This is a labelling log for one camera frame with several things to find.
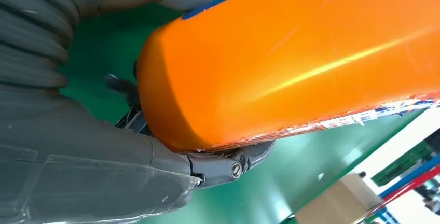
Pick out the white table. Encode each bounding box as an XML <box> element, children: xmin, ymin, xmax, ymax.
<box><xmin>349</xmin><ymin>107</ymin><xmax>440</xmax><ymax>195</ymax></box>

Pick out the red metal pole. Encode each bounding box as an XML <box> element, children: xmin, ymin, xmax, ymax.
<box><xmin>354</xmin><ymin>165</ymin><xmax>440</xmax><ymax>224</ymax></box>

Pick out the blue metal shelf rack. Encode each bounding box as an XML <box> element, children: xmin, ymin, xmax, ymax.
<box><xmin>364</xmin><ymin>155</ymin><xmax>440</xmax><ymax>224</ymax></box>

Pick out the green plastic bin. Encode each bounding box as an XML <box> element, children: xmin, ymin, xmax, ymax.
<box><xmin>371</xmin><ymin>142</ymin><xmax>434</xmax><ymax>187</ymax></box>

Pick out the brown cardboard box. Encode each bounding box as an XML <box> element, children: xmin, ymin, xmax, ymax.
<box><xmin>295</xmin><ymin>172</ymin><xmax>383</xmax><ymax>224</ymax></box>

